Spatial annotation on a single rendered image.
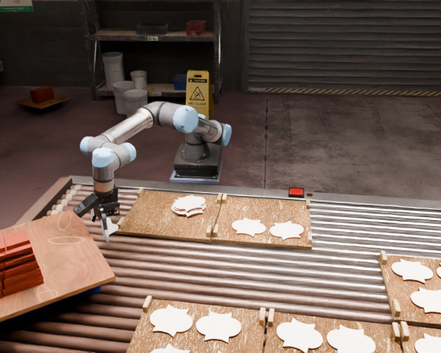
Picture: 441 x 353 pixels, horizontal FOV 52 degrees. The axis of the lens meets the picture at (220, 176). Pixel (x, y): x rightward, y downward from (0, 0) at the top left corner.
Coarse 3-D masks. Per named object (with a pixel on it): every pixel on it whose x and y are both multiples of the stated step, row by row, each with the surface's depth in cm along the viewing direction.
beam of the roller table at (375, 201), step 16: (80, 176) 242; (192, 192) 227; (208, 192) 226; (224, 192) 226; (240, 192) 226; (256, 192) 226; (272, 192) 226; (304, 192) 226; (416, 208) 212; (432, 208) 211
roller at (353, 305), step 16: (144, 288) 167; (160, 288) 166; (176, 288) 165; (192, 288) 165; (208, 288) 164; (224, 288) 164; (304, 304) 159; (320, 304) 158; (336, 304) 157; (352, 304) 157; (368, 304) 157; (384, 304) 156
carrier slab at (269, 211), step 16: (224, 208) 209; (240, 208) 209; (256, 208) 209; (272, 208) 209; (288, 208) 209; (304, 208) 208; (224, 224) 197; (272, 224) 197; (304, 224) 197; (224, 240) 188; (240, 240) 187; (256, 240) 187; (272, 240) 187; (288, 240) 187; (304, 240) 187
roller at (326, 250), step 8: (96, 232) 198; (176, 240) 193; (184, 240) 192; (264, 248) 187; (272, 248) 187; (280, 248) 186; (288, 248) 186; (312, 248) 185; (320, 248) 185; (328, 248) 184; (336, 248) 184; (344, 248) 185; (360, 256) 182; (368, 256) 181; (376, 256) 181; (416, 256) 179; (424, 256) 179; (432, 256) 179; (440, 256) 179
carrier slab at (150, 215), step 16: (144, 192) 223; (160, 192) 223; (144, 208) 210; (160, 208) 210; (208, 208) 209; (128, 224) 198; (144, 224) 198; (160, 224) 198; (176, 224) 198; (192, 224) 198; (208, 224) 198; (192, 240) 190; (208, 240) 188
